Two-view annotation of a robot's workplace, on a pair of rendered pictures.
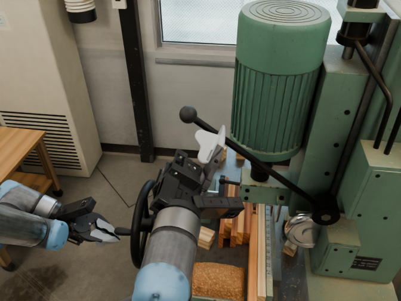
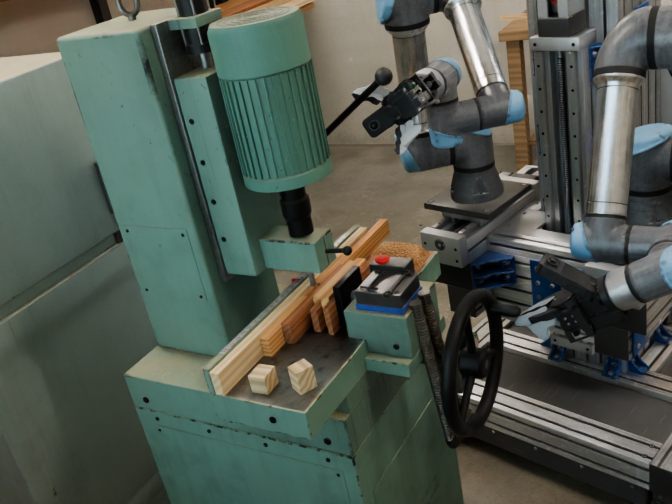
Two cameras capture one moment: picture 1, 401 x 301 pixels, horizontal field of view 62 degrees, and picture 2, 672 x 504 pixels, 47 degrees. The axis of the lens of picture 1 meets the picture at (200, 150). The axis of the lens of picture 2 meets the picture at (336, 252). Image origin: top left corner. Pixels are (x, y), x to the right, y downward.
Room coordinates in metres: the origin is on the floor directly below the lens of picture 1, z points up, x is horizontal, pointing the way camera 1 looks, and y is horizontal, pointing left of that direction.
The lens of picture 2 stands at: (1.92, 0.52, 1.70)
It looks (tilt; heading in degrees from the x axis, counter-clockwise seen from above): 26 degrees down; 206
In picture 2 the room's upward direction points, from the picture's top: 12 degrees counter-clockwise
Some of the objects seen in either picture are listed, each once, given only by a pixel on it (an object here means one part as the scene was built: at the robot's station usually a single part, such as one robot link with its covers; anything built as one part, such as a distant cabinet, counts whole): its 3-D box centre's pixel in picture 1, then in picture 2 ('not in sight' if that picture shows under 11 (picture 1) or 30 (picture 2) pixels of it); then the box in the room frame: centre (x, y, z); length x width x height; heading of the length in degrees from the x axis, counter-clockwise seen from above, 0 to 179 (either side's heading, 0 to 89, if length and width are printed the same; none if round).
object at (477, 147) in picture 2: not in sight; (468, 138); (-0.10, 0.01, 0.98); 0.13 x 0.12 x 0.14; 116
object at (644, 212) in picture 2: not in sight; (646, 200); (0.08, 0.48, 0.87); 0.15 x 0.15 x 0.10
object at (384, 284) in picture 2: not in sight; (389, 282); (0.70, 0.03, 0.99); 0.13 x 0.11 x 0.06; 172
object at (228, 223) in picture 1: (229, 208); (346, 291); (0.66, -0.09, 0.94); 0.16 x 0.02 x 0.07; 172
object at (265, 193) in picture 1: (264, 189); (298, 251); (0.65, -0.18, 1.03); 0.14 x 0.07 x 0.09; 82
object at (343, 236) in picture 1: (335, 243); not in sight; (0.48, -0.32, 1.02); 0.09 x 0.07 x 0.12; 172
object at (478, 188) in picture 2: not in sight; (475, 177); (-0.10, 0.02, 0.87); 0.15 x 0.15 x 0.10
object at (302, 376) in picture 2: (220, 153); (302, 376); (0.93, -0.07, 0.92); 0.04 x 0.03 x 0.05; 144
